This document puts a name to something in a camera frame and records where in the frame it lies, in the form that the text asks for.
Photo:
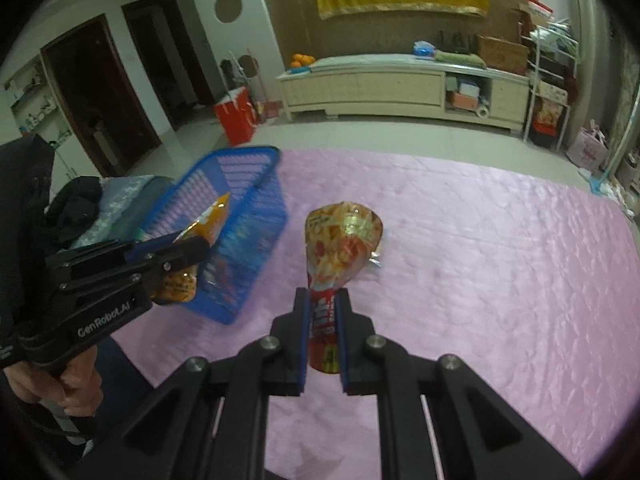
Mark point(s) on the white wall shelf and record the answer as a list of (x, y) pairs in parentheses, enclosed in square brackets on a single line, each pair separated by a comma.
[(35, 105)]

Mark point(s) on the dark wooden door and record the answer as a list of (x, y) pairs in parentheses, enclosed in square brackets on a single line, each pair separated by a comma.
[(100, 95), (170, 55)]

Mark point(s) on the blue packet on cabinet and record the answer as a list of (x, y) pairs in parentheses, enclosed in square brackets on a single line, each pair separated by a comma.
[(424, 49)]

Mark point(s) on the red box in rack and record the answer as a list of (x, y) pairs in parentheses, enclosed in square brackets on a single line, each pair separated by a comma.
[(547, 122)]

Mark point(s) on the pile of oranges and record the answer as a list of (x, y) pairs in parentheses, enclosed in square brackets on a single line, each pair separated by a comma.
[(301, 60)]

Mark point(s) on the green cushion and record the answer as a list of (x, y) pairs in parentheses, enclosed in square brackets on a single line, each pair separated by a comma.
[(457, 58)]

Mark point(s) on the red paper bag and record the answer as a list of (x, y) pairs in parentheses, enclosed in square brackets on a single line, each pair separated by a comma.
[(237, 117)]

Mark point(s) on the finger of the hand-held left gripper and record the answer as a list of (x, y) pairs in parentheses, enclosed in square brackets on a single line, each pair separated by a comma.
[(185, 255), (155, 246)]

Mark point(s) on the orange snack packet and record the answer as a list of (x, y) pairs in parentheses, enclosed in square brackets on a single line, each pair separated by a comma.
[(212, 220)]

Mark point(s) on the brown cardboard box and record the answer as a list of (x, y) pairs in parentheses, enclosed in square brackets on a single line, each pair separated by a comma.
[(502, 52)]

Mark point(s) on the pink bag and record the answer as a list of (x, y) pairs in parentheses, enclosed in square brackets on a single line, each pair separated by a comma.
[(587, 147)]

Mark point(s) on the blue plastic basket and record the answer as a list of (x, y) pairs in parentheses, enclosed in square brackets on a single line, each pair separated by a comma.
[(250, 200)]

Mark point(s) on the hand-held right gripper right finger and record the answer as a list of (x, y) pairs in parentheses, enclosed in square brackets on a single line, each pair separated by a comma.
[(343, 340)]

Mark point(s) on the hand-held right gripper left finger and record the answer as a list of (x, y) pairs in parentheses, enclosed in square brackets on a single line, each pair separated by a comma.
[(300, 340)]

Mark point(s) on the cream low cabinet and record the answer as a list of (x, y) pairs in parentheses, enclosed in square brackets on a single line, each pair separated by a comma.
[(360, 90)]

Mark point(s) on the white metal rack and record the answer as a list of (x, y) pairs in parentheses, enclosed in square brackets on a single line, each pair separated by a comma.
[(537, 60)]

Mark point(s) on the grey floral quilt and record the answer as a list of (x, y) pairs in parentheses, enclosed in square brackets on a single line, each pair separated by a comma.
[(130, 200)]

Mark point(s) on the small red snack packet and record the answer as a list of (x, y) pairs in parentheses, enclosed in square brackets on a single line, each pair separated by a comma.
[(340, 245)]

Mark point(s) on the person's left hand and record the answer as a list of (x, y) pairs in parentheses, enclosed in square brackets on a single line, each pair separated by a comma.
[(75, 385)]

